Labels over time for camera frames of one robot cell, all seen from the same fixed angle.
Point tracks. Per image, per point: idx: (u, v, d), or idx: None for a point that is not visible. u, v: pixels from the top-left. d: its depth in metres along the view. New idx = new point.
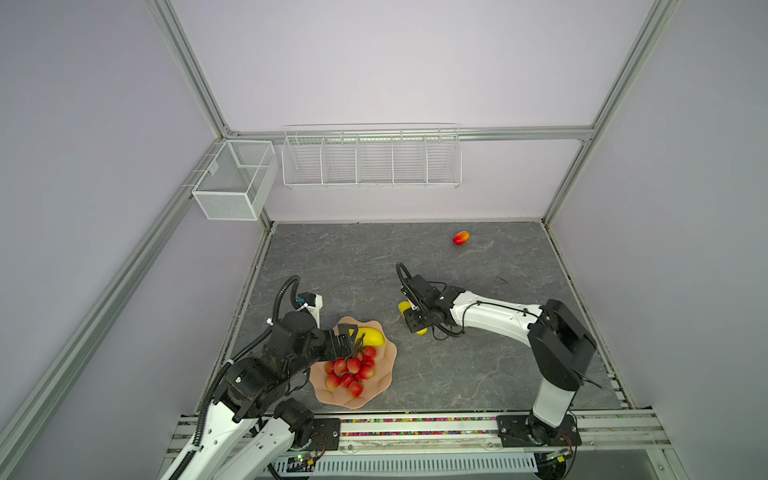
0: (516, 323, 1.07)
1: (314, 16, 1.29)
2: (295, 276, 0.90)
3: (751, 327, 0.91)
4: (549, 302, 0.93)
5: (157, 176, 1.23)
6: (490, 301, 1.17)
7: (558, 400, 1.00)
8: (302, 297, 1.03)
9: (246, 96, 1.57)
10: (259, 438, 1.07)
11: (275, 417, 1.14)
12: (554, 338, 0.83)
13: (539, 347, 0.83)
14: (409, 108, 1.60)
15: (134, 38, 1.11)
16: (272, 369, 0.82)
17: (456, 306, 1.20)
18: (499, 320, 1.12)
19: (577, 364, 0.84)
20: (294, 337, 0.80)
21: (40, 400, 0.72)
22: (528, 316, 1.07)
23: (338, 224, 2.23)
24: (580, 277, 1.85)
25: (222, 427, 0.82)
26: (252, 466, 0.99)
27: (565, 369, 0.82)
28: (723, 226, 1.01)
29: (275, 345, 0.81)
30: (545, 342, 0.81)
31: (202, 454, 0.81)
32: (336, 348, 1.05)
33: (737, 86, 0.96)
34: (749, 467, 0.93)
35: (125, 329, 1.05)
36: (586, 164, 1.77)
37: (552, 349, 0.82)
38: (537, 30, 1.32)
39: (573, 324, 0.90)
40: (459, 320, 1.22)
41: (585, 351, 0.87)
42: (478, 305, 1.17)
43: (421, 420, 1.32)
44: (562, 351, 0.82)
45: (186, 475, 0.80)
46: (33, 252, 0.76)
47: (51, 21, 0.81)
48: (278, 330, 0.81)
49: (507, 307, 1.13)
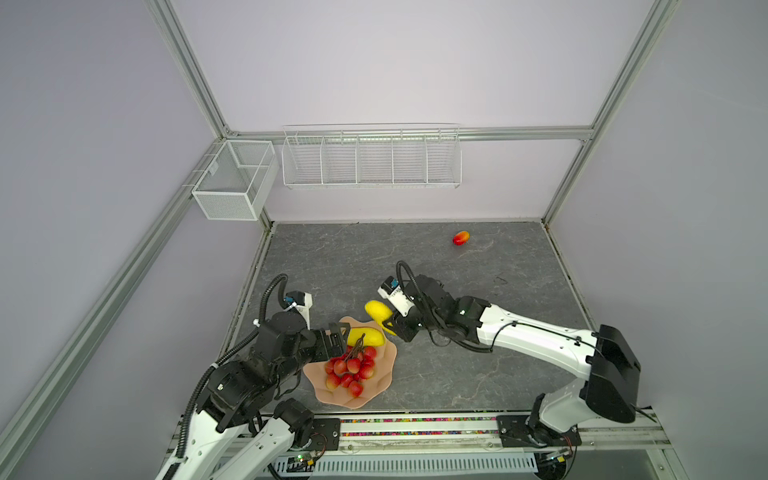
0: (568, 353, 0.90)
1: (315, 17, 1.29)
2: (282, 276, 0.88)
3: (751, 326, 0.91)
4: (603, 329, 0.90)
5: (157, 176, 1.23)
6: (528, 323, 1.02)
7: (572, 411, 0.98)
8: (290, 296, 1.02)
9: (246, 96, 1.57)
10: (259, 438, 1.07)
11: (275, 418, 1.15)
12: (617, 373, 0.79)
13: (600, 385, 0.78)
14: (409, 108, 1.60)
15: (134, 38, 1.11)
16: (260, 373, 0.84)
17: (484, 327, 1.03)
18: (542, 347, 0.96)
19: (634, 396, 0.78)
20: (282, 339, 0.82)
21: (40, 400, 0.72)
22: (582, 347, 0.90)
23: (338, 224, 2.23)
24: (580, 277, 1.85)
25: (206, 438, 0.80)
26: (252, 467, 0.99)
27: (624, 403, 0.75)
28: (723, 225, 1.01)
29: (262, 348, 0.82)
30: (610, 380, 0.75)
31: (186, 466, 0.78)
32: (328, 349, 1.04)
33: (737, 86, 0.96)
34: (749, 467, 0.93)
35: (125, 329, 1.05)
36: (585, 164, 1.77)
37: (616, 388, 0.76)
38: (536, 31, 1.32)
39: (627, 352, 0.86)
40: (488, 341, 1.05)
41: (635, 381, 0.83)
42: (515, 327, 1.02)
43: (421, 420, 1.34)
44: (625, 389, 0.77)
45: None
46: (34, 251, 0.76)
47: (51, 21, 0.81)
48: (265, 331, 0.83)
49: (552, 332, 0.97)
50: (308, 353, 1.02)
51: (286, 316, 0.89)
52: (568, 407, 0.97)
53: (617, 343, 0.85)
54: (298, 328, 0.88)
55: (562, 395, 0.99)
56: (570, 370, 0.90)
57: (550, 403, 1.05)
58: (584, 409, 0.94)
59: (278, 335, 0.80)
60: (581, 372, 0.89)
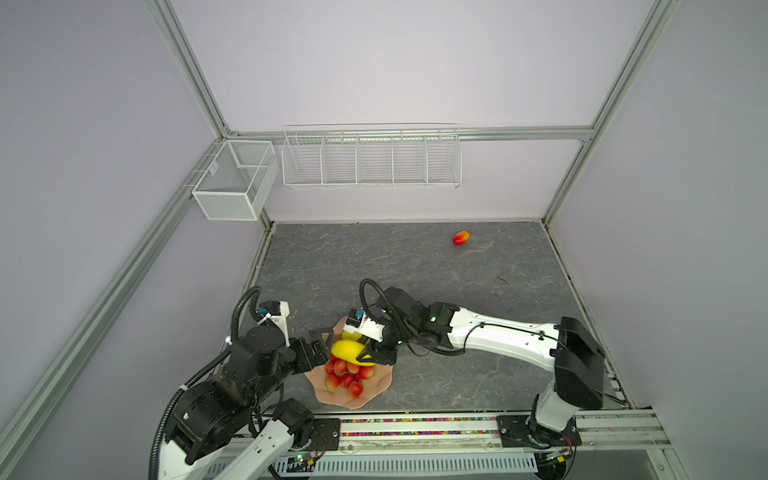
0: (533, 349, 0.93)
1: (314, 16, 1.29)
2: (256, 289, 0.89)
3: (751, 326, 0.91)
4: (563, 321, 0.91)
5: (157, 176, 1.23)
6: (495, 323, 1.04)
7: (565, 410, 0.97)
8: (264, 307, 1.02)
9: (246, 96, 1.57)
10: (259, 441, 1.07)
11: (274, 420, 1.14)
12: (580, 363, 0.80)
13: (568, 377, 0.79)
14: (410, 108, 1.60)
15: (135, 38, 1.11)
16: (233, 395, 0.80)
17: (455, 331, 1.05)
18: (510, 345, 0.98)
19: (601, 384, 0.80)
20: (256, 358, 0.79)
21: (40, 400, 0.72)
22: (546, 341, 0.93)
23: (338, 224, 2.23)
24: (580, 277, 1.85)
25: (178, 467, 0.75)
26: (251, 471, 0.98)
27: (592, 392, 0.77)
28: (723, 225, 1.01)
29: (235, 368, 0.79)
30: (575, 371, 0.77)
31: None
32: (310, 358, 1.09)
33: (736, 86, 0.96)
34: (749, 467, 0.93)
35: (125, 328, 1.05)
36: (585, 164, 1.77)
37: (582, 378, 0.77)
38: (536, 30, 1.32)
39: (590, 340, 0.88)
40: (459, 344, 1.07)
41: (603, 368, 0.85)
42: (483, 328, 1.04)
43: (421, 420, 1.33)
44: (591, 378, 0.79)
45: None
46: (34, 251, 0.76)
47: (51, 21, 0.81)
48: (238, 350, 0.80)
49: (517, 329, 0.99)
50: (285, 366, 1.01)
51: (261, 331, 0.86)
52: (554, 404, 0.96)
53: (577, 332, 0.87)
54: (275, 345, 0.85)
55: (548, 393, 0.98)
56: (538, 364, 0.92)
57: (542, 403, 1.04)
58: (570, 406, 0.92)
59: (251, 354, 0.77)
60: (547, 365, 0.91)
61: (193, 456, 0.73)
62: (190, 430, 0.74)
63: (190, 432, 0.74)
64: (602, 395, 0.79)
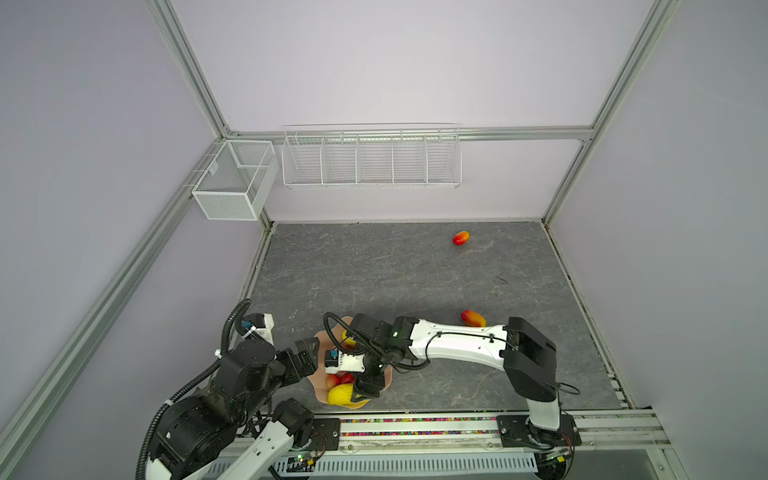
0: (486, 352, 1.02)
1: (314, 16, 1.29)
2: (243, 304, 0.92)
3: (752, 326, 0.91)
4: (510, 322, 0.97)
5: (157, 177, 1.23)
6: (450, 330, 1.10)
7: (549, 407, 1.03)
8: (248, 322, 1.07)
9: (247, 96, 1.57)
10: (259, 443, 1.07)
11: (272, 422, 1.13)
12: (527, 360, 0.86)
13: (516, 373, 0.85)
14: (410, 108, 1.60)
15: (134, 37, 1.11)
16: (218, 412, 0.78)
17: (416, 344, 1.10)
18: (464, 351, 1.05)
19: (550, 376, 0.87)
20: (245, 372, 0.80)
21: (40, 399, 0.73)
22: (495, 343, 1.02)
23: (337, 224, 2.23)
24: (580, 277, 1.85)
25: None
26: (251, 473, 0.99)
27: (541, 385, 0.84)
28: (723, 225, 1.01)
29: (224, 382, 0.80)
30: (521, 369, 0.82)
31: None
32: (298, 368, 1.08)
33: (736, 87, 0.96)
34: (749, 467, 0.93)
35: (125, 329, 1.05)
36: (586, 163, 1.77)
37: (529, 374, 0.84)
38: (536, 31, 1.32)
39: (537, 337, 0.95)
40: (421, 355, 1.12)
41: (553, 361, 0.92)
42: (440, 337, 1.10)
43: (421, 420, 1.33)
44: (537, 371, 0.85)
45: None
46: (33, 252, 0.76)
47: (51, 21, 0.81)
48: (227, 364, 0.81)
49: (470, 335, 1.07)
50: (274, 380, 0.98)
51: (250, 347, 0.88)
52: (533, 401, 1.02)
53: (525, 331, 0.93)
54: (264, 358, 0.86)
55: None
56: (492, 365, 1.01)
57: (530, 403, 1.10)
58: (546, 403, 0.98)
59: (241, 369, 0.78)
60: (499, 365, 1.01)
61: (176, 475, 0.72)
62: (174, 448, 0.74)
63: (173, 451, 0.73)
64: (554, 387, 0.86)
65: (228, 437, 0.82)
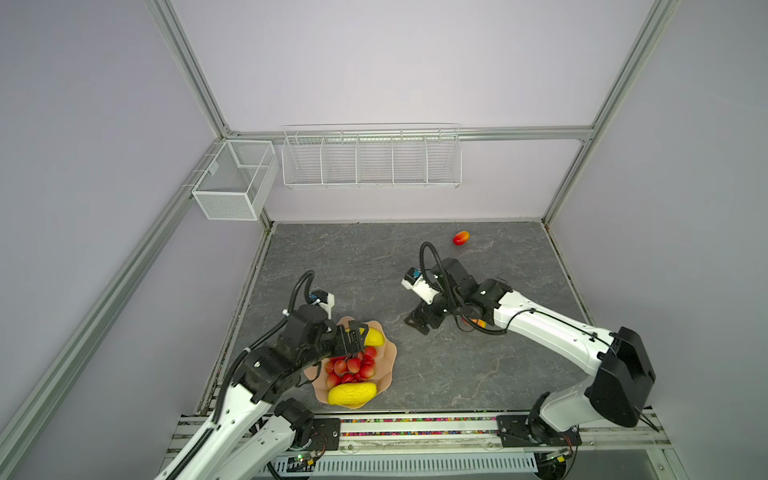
0: (580, 347, 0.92)
1: (314, 16, 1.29)
2: (310, 271, 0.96)
3: (752, 327, 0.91)
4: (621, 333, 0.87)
5: (157, 177, 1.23)
6: (545, 310, 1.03)
7: (577, 414, 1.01)
8: (314, 293, 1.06)
9: (247, 97, 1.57)
10: (262, 434, 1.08)
11: (276, 416, 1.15)
12: (629, 378, 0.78)
13: (609, 381, 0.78)
14: (410, 108, 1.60)
15: (134, 37, 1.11)
16: (287, 358, 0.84)
17: (502, 308, 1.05)
18: (555, 337, 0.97)
19: (641, 399, 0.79)
20: (308, 326, 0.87)
21: (40, 400, 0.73)
22: (596, 343, 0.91)
23: (337, 224, 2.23)
24: (580, 277, 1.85)
25: (240, 407, 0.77)
26: (256, 461, 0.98)
27: (629, 407, 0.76)
28: (723, 226, 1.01)
29: (291, 334, 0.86)
30: (619, 380, 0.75)
31: (218, 434, 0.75)
32: (347, 345, 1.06)
33: (736, 87, 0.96)
34: (749, 467, 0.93)
35: (125, 329, 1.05)
36: (586, 163, 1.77)
37: (625, 387, 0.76)
38: (537, 32, 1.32)
39: (645, 361, 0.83)
40: (501, 323, 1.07)
41: (648, 387, 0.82)
42: (532, 313, 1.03)
43: (421, 420, 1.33)
44: (633, 389, 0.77)
45: (199, 457, 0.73)
46: (34, 252, 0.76)
47: (52, 22, 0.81)
48: (294, 319, 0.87)
49: (569, 325, 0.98)
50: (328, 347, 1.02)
51: (312, 307, 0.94)
52: (572, 406, 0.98)
53: (635, 348, 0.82)
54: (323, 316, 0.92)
55: (572, 395, 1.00)
56: (581, 364, 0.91)
57: (554, 400, 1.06)
58: (587, 407, 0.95)
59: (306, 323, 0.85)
60: (591, 366, 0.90)
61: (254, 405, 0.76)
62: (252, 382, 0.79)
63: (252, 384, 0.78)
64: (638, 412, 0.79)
65: (292, 382, 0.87)
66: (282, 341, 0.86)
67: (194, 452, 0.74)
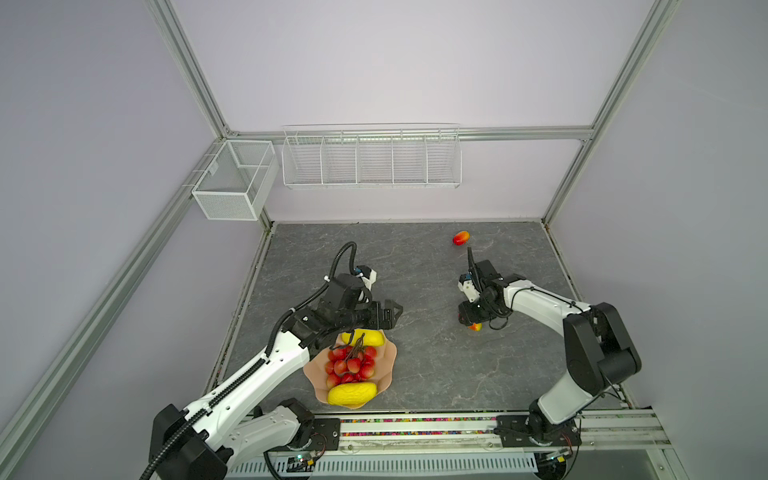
0: (558, 309, 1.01)
1: (315, 17, 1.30)
2: (351, 243, 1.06)
3: (752, 326, 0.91)
4: (600, 304, 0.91)
5: (157, 176, 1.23)
6: (543, 291, 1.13)
7: (570, 401, 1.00)
8: (360, 269, 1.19)
9: (247, 97, 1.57)
10: (273, 415, 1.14)
11: (282, 405, 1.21)
12: (589, 332, 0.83)
13: (569, 332, 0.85)
14: (410, 109, 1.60)
15: (134, 38, 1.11)
16: (328, 319, 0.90)
17: (510, 286, 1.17)
18: (541, 305, 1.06)
19: (601, 358, 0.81)
20: (347, 292, 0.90)
21: (40, 399, 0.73)
22: (573, 307, 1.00)
23: (338, 224, 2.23)
24: (580, 276, 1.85)
25: (289, 348, 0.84)
26: (265, 434, 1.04)
27: (586, 357, 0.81)
28: (724, 225, 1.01)
29: (330, 298, 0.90)
30: (574, 328, 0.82)
31: (267, 369, 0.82)
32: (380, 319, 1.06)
33: (736, 86, 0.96)
34: (750, 467, 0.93)
35: (126, 329, 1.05)
36: (586, 163, 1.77)
37: (579, 337, 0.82)
38: (536, 33, 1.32)
39: (619, 335, 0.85)
40: (509, 302, 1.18)
41: (623, 360, 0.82)
42: (530, 290, 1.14)
43: (421, 420, 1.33)
44: (591, 343, 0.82)
45: (247, 382, 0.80)
46: (34, 251, 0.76)
47: (51, 22, 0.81)
48: (334, 285, 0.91)
49: (556, 297, 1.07)
50: (363, 318, 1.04)
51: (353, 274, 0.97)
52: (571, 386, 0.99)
53: (608, 318, 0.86)
54: (361, 284, 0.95)
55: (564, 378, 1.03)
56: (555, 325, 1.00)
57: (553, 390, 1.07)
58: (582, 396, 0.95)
59: (345, 288, 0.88)
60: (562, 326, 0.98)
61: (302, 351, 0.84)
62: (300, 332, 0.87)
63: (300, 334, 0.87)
64: (602, 373, 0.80)
65: (334, 340, 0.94)
66: (322, 304, 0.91)
67: (242, 379, 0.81)
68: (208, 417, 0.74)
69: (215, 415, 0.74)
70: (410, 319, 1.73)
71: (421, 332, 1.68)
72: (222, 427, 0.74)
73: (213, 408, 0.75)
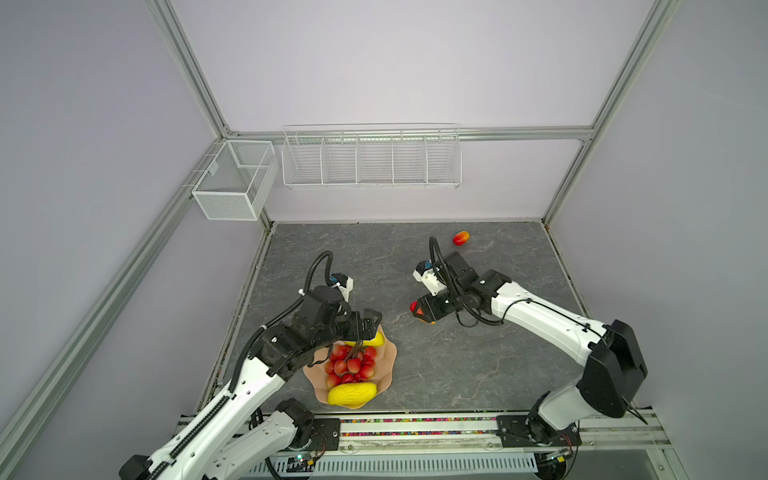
0: (573, 337, 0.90)
1: (315, 17, 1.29)
2: (327, 251, 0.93)
3: (751, 326, 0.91)
4: (614, 324, 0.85)
5: (157, 176, 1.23)
6: (545, 305, 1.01)
7: (573, 409, 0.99)
8: (335, 277, 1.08)
9: (247, 97, 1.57)
10: (266, 425, 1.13)
11: (279, 410, 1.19)
12: (617, 367, 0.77)
13: (596, 369, 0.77)
14: (410, 108, 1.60)
15: (134, 38, 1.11)
16: (302, 336, 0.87)
17: (500, 297, 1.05)
18: (550, 327, 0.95)
19: (626, 390, 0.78)
20: (324, 307, 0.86)
21: (41, 399, 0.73)
22: (588, 333, 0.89)
23: (338, 224, 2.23)
24: (580, 276, 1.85)
25: (256, 378, 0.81)
26: (256, 449, 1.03)
27: (616, 394, 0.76)
28: (723, 225, 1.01)
29: (306, 313, 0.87)
30: (606, 368, 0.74)
31: (233, 405, 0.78)
32: (360, 331, 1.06)
33: (736, 86, 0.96)
34: (749, 467, 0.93)
35: (126, 329, 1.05)
36: (586, 163, 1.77)
37: (612, 376, 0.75)
38: (536, 32, 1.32)
39: (635, 354, 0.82)
40: (499, 312, 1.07)
41: (636, 379, 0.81)
42: (529, 303, 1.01)
43: (421, 420, 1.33)
44: (620, 379, 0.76)
45: (212, 423, 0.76)
46: (35, 251, 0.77)
47: (51, 21, 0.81)
48: (309, 300, 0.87)
49: (564, 315, 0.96)
50: (342, 330, 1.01)
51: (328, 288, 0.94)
52: (565, 396, 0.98)
53: (626, 340, 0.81)
54: (338, 298, 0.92)
55: (565, 390, 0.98)
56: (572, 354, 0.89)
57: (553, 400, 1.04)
58: (578, 401, 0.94)
59: (321, 303, 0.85)
60: (581, 357, 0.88)
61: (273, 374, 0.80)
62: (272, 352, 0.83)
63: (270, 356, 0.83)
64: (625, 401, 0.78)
65: (308, 359, 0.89)
66: (297, 320, 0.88)
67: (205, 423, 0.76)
68: (172, 468, 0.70)
69: (179, 463, 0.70)
70: (410, 320, 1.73)
71: (421, 332, 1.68)
72: (189, 475, 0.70)
73: (177, 457, 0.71)
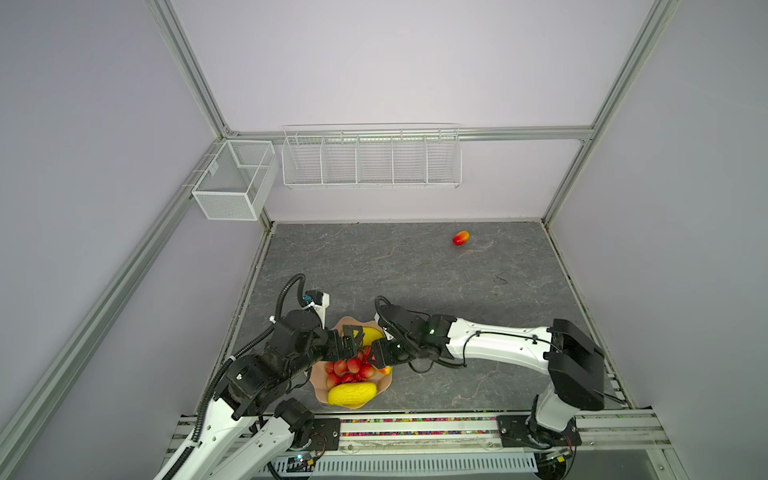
0: (527, 354, 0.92)
1: (314, 17, 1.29)
2: (299, 274, 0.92)
3: (751, 327, 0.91)
4: (555, 324, 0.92)
5: (157, 177, 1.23)
6: (491, 329, 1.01)
7: (566, 410, 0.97)
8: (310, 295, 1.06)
9: (247, 97, 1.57)
10: (260, 435, 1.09)
11: (276, 416, 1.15)
12: (573, 365, 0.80)
13: (562, 378, 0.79)
14: (410, 108, 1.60)
15: (134, 37, 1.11)
16: (273, 368, 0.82)
17: (454, 341, 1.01)
18: (505, 352, 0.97)
19: (600, 385, 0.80)
20: (296, 335, 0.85)
21: (40, 399, 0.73)
22: (539, 344, 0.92)
23: (338, 224, 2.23)
24: (580, 276, 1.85)
25: (221, 423, 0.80)
26: (252, 464, 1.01)
27: (587, 391, 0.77)
28: (724, 225, 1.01)
29: (277, 343, 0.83)
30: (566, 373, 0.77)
31: (200, 451, 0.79)
32: (339, 350, 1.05)
33: (736, 87, 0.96)
34: (750, 468, 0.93)
35: (125, 329, 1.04)
36: (586, 163, 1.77)
37: (575, 378, 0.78)
38: (536, 31, 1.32)
39: (582, 341, 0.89)
40: (458, 355, 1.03)
41: (599, 367, 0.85)
42: (479, 336, 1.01)
43: (421, 420, 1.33)
44: (586, 376, 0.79)
45: (182, 471, 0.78)
46: (34, 251, 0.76)
47: (50, 22, 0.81)
48: (282, 328, 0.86)
49: (510, 335, 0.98)
50: (320, 352, 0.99)
51: (301, 314, 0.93)
52: (554, 404, 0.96)
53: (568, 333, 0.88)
54: (312, 325, 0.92)
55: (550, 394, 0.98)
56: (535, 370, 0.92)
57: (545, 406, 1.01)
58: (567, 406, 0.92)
59: (293, 332, 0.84)
60: (544, 369, 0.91)
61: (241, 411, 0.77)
62: (239, 390, 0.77)
63: (239, 393, 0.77)
64: (602, 393, 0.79)
65: (279, 391, 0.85)
66: (269, 350, 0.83)
67: (177, 469, 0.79)
68: None
69: None
70: None
71: None
72: None
73: None
